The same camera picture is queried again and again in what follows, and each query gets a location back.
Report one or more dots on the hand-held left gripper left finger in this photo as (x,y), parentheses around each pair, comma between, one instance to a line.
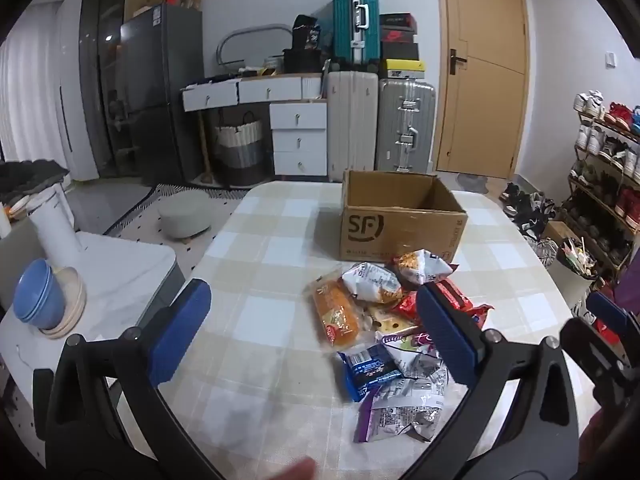
(182,330)

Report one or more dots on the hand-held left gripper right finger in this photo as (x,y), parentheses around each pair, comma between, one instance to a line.
(447,332)

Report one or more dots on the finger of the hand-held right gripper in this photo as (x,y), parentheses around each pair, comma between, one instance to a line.
(607,310)
(580,345)

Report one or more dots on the red snack packet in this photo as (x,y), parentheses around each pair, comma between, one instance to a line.
(457,297)
(407,307)

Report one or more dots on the white noodle snack packet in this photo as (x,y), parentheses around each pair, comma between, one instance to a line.
(420,265)
(370,282)

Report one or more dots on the brown cardboard box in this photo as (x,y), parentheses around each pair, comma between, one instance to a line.
(400,230)

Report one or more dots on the orange cake packet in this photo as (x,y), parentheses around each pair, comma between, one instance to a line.
(335,315)

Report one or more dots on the person's left hand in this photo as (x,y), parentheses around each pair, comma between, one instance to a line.
(297,470)

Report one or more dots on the purple bag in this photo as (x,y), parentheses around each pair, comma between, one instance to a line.
(631,285)

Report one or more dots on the crumpled silver snack packet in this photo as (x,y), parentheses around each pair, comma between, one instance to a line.
(420,362)

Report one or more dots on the black bucket of sticks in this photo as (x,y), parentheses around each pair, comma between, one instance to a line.
(575,262)

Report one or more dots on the clear chocolate chip bread packet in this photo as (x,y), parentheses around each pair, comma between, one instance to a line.
(385,317)

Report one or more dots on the blue snack packet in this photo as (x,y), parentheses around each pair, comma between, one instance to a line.
(367,367)

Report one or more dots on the white side table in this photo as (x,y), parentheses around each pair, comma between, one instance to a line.
(115,270)

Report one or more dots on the silver purple snack packet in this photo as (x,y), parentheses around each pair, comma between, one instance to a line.
(400,410)

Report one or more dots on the small cardboard box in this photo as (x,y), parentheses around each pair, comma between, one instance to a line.
(557,232)

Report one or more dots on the checkered tablecloth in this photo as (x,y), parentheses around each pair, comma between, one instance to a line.
(260,270)

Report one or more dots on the stack of beige plates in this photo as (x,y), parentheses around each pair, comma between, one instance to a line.
(72,305)

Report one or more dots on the grey round stool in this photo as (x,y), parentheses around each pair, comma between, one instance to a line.
(185,215)

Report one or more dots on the black white patterned rug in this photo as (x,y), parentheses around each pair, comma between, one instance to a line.
(140,220)

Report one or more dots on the pile of shoes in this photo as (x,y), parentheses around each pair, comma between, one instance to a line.
(525,205)

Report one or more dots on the blue bowl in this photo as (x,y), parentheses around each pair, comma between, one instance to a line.
(37,292)

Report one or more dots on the grey beige door mat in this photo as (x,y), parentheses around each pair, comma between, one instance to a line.
(472,182)

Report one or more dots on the woven laundry basket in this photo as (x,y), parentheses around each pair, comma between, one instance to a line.
(240,155)

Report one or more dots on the metal shoe rack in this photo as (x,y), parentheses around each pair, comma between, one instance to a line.
(600,121)

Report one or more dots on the rows of assorted shoes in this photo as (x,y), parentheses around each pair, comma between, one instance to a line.
(590,105)

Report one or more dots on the silver suitcase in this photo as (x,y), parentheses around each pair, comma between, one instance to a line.
(405,125)

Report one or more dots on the dark textured cloth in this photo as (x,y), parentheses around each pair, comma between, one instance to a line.
(30,175)

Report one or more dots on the white drawer cabinet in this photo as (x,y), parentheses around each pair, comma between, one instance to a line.
(300,135)

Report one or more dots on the beige suitcase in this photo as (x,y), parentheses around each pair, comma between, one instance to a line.
(352,125)

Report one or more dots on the dark grey fridge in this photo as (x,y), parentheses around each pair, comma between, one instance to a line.
(160,95)

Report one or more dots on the wooden door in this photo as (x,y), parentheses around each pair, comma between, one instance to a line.
(480,85)

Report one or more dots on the dark glass door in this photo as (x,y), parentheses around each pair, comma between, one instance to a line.
(102,85)

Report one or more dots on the white curtain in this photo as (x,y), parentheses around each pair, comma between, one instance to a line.
(30,100)

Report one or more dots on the black storage bin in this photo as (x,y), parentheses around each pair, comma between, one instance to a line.
(302,62)

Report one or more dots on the red black shoe box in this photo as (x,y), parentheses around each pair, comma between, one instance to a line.
(397,35)

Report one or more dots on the black printed bag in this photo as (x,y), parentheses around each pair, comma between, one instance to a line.
(305,35)

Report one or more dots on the teal suitcase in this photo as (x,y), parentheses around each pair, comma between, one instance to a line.
(345,20)

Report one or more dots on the grey round folding frame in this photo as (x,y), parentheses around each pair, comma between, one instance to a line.
(250,30)

